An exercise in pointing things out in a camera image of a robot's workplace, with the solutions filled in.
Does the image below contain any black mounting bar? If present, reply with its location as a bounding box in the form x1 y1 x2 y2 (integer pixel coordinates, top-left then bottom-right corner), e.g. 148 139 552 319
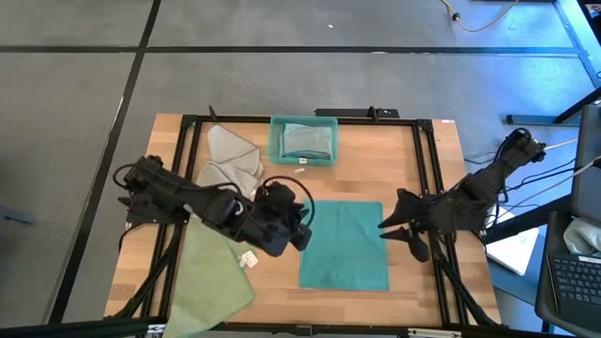
314 105 401 119

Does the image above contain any teal mesh basket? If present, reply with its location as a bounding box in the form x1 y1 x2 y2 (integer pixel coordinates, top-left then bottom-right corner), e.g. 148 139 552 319
268 115 339 166

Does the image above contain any tan cable with black plug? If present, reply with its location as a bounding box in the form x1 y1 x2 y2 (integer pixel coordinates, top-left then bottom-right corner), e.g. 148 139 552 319
439 0 521 34

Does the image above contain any crumpled white cloth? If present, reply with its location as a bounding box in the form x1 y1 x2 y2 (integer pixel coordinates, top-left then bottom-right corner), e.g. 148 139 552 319
562 217 601 258

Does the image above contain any light green microfiber towel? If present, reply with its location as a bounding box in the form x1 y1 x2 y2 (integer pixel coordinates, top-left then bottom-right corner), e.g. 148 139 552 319
162 220 258 338

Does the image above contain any black aluminium table frame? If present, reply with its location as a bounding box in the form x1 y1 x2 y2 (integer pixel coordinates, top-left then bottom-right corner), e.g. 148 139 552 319
0 112 577 338

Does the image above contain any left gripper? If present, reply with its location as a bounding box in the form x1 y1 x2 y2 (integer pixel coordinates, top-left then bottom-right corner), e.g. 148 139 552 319
243 180 315 258

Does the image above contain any teal microfiber towel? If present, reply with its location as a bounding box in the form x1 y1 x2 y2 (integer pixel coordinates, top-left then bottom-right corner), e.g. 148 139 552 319
299 200 391 291

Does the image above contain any silver metal bracket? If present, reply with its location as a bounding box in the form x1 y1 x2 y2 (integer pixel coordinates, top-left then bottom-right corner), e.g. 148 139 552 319
406 327 464 338

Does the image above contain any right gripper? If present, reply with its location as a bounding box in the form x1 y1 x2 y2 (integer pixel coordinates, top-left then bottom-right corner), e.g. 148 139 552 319
378 189 455 264

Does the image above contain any dark laptop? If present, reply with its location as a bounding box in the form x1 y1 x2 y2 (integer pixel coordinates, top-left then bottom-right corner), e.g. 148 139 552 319
533 101 601 335

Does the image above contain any white cable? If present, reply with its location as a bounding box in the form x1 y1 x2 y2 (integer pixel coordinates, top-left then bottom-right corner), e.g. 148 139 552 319
524 158 601 202

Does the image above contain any metal desk frame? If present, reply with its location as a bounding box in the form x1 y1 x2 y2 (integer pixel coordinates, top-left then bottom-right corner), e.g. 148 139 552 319
504 0 601 127

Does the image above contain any light blue microfiber towel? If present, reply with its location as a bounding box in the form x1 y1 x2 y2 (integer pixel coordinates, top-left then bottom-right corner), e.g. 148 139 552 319
280 122 333 161

